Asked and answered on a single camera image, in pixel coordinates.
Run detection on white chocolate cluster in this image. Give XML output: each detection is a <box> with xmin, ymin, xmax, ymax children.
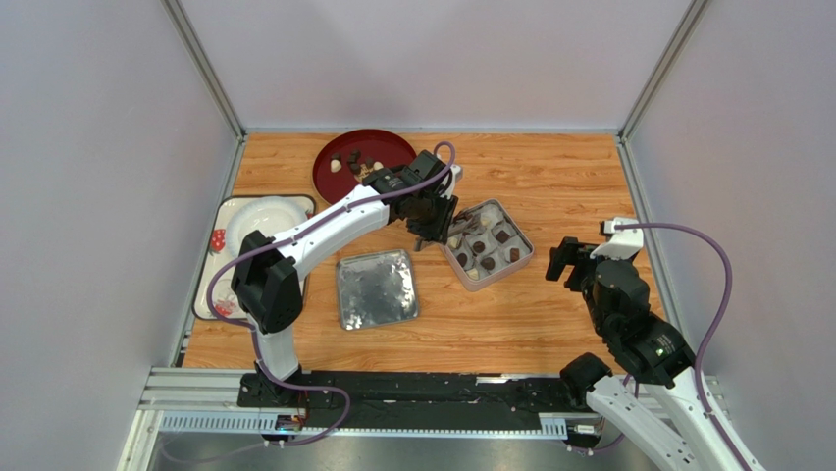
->
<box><xmin>356</xmin><ymin>157</ymin><xmax>384</xmax><ymax>176</ymax></box>

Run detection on white scalloped plate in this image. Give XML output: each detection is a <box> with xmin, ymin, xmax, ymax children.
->
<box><xmin>216</xmin><ymin>195</ymin><xmax>316</xmax><ymax>258</ymax></box>

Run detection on silver square tin lid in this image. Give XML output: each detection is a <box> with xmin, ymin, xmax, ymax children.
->
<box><xmin>336</xmin><ymin>249</ymin><xmax>421</xmax><ymax>331</ymax></box>

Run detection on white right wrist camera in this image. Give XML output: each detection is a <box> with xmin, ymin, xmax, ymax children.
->
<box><xmin>590</xmin><ymin>217</ymin><xmax>645</xmax><ymax>260</ymax></box>

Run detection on pink square chocolate tin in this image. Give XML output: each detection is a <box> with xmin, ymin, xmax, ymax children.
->
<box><xmin>441</xmin><ymin>199</ymin><xmax>535</xmax><ymax>292</ymax></box>

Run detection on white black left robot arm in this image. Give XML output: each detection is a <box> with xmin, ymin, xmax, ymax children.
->
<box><xmin>226</xmin><ymin>150</ymin><xmax>462</xmax><ymax>386</ymax></box>

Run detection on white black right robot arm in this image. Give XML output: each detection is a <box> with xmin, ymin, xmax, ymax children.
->
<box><xmin>546</xmin><ymin>237</ymin><xmax>763</xmax><ymax>470</ymax></box>

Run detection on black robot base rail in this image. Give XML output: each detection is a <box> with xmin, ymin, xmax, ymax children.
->
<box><xmin>236</xmin><ymin>370</ymin><xmax>593</xmax><ymax>432</ymax></box>

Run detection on metal serving tongs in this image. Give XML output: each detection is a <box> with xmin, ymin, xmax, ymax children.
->
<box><xmin>413</xmin><ymin>213</ymin><xmax>479</xmax><ymax>252</ymax></box>

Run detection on dark red round tray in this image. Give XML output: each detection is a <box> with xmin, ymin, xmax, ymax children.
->
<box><xmin>312</xmin><ymin>129</ymin><xmax>416</xmax><ymax>203</ymax></box>

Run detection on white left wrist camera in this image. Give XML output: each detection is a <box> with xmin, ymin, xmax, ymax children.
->
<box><xmin>437</xmin><ymin>164</ymin><xmax>463</xmax><ymax>197</ymax></box>

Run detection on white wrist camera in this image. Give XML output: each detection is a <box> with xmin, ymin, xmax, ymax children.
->
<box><xmin>590</xmin><ymin>217</ymin><xmax>645</xmax><ymax>260</ymax></box>
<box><xmin>437</xmin><ymin>164</ymin><xmax>463</xmax><ymax>197</ymax></box>

